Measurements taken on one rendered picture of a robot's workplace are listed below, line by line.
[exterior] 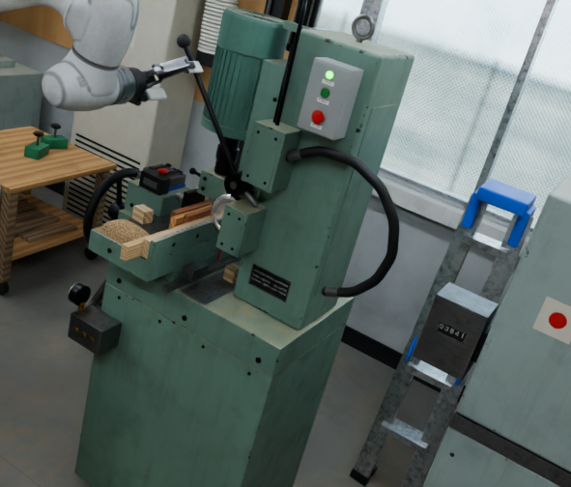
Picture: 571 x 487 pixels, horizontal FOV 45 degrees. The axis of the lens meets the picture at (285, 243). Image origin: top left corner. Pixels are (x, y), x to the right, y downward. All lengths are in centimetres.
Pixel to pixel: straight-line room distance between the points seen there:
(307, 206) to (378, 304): 167
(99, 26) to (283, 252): 70
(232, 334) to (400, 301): 159
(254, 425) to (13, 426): 102
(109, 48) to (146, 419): 109
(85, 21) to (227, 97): 47
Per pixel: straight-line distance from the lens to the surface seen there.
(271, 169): 163
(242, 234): 170
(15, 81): 406
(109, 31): 148
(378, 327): 335
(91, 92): 153
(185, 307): 184
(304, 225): 170
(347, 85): 154
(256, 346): 175
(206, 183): 194
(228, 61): 180
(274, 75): 174
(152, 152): 347
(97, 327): 198
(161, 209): 200
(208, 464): 202
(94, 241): 187
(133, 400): 210
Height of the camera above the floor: 169
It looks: 23 degrees down
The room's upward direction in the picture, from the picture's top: 15 degrees clockwise
